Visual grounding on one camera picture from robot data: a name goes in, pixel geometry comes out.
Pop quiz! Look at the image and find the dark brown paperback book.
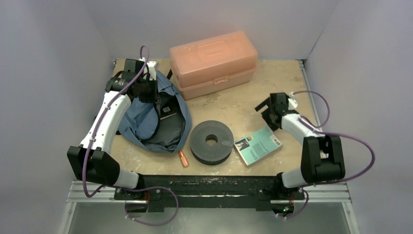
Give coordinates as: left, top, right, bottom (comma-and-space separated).
160, 101, 177, 120

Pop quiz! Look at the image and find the blue student backpack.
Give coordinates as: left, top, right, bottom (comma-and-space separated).
95, 69, 193, 154

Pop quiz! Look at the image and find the teal paperback book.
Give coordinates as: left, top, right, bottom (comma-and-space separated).
234, 127, 283, 166

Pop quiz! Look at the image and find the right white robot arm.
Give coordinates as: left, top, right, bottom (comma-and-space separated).
255, 93, 345, 198

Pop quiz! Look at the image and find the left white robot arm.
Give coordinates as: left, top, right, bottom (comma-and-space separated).
67, 58, 160, 199

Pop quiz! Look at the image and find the pink plastic storage box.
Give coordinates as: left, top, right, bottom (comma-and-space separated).
169, 31, 258, 100

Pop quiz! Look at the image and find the copper coloured marker pen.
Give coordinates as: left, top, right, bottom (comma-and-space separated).
178, 150, 189, 168

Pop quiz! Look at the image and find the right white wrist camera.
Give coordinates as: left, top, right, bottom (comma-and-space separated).
288, 92, 298, 110

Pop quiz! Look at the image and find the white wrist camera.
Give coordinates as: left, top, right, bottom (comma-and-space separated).
139, 60, 159, 81
288, 92, 298, 110

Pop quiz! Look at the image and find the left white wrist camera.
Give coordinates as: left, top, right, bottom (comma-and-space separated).
139, 60, 159, 81

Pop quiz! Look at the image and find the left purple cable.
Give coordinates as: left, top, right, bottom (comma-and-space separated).
82, 45, 150, 198

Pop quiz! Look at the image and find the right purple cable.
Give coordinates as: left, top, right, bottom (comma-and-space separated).
292, 90, 376, 220

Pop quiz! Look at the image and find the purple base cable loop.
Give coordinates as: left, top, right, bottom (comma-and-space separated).
125, 186, 180, 227

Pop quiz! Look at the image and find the black aluminium base frame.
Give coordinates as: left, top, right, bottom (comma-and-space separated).
68, 174, 352, 214

